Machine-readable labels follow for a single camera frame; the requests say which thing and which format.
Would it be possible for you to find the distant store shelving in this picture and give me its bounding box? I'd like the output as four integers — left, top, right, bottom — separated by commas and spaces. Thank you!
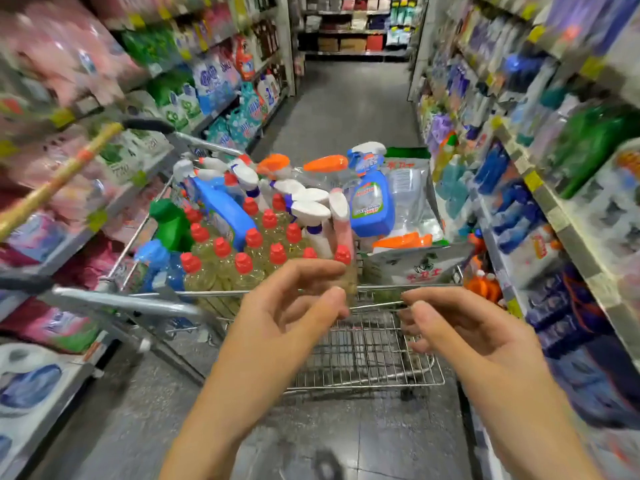
298, 0, 426, 61

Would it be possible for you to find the large green white cleaner pouch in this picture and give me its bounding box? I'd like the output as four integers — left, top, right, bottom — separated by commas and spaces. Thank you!
385, 145, 433, 162
362, 239, 473, 288

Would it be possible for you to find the person's right forearm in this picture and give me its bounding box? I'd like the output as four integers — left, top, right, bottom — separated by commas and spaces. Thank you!
465, 357, 601, 480

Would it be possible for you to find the row of purple cleaner bottles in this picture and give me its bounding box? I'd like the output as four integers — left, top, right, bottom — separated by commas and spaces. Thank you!
426, 107, 459, 156

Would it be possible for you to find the person's left hand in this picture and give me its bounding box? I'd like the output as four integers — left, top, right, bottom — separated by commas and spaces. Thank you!
215, 257, 353, 388

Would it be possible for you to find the stack of pink detergent pouches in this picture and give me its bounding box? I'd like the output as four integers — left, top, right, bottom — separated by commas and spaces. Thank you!
0, 0, 161, 356

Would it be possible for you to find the person's right hand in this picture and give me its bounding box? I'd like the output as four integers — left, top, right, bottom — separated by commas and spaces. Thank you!
398, 287, 547, 398

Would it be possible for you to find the store shelving with refill pouches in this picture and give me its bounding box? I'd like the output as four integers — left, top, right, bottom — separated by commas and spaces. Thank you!
0, 0, 301, 480

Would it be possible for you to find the blue pump cleaner bottle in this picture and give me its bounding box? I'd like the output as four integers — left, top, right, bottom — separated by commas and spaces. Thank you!
193, 175, 259, 246

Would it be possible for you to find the cluster of teal cleaner bottles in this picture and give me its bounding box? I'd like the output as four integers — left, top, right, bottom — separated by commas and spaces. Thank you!
432, 155, 473, 224

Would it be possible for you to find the cluster of yellow red-capped bottles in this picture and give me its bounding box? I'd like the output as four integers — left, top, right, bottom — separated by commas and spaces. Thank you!
175, 199, 359, 321

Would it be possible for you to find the row of green white pouches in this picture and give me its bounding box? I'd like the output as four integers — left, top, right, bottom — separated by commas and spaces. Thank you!
100, 25, 206, 186

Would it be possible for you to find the row of teal blue pouches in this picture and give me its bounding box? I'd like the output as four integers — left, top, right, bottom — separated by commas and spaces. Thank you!
190, 39, 286, 151

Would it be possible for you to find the cluster of blue cleaner bottles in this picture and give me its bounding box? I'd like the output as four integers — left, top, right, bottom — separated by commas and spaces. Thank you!
472, 143, 546, 258

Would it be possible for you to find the grey shopping cart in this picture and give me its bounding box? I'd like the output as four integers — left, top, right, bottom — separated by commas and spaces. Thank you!
0, 115, 471, 396

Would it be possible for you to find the green capped cleaner bottle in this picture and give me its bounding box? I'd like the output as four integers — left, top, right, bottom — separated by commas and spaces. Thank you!
150, 199, 196, 254

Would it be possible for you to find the stack of white blue pouches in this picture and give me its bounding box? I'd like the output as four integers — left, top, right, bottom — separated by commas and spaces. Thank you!
0, 339, 86, 466

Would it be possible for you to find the cluster of green cleaner bottles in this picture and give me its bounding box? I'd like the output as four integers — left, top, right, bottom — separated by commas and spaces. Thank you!
545, 99, 640, 201

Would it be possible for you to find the cluster of orange trigger sprayers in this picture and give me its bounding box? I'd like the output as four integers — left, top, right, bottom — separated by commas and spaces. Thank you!
465, 273, 504, 304

